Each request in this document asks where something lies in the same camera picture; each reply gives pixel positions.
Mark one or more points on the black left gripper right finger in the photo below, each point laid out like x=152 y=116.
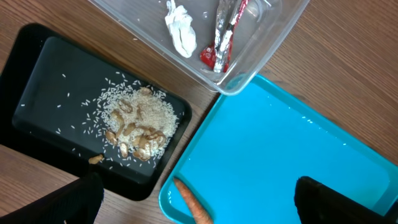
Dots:
x=319 y=204

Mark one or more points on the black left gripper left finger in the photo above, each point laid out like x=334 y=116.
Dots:
x=77 y=202

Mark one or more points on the orange carrot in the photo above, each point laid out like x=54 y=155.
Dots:
x=200 y=215

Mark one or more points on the red foil snack wrapper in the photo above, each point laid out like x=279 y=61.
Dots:
x=217 y=55

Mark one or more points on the white tissue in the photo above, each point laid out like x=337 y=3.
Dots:
x=178 y=22

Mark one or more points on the loose peanut shell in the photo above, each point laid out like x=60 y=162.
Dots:
x=96 y=159

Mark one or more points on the teal plastic tray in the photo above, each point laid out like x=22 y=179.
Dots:
x=245 y=159

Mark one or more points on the rice and peanut pile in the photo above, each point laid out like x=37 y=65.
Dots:
x=128 y=122

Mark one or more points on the black tray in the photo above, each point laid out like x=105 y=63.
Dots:
x=40 y=64

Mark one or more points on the clear plastic bin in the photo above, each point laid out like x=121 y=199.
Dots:
x=259 y=32

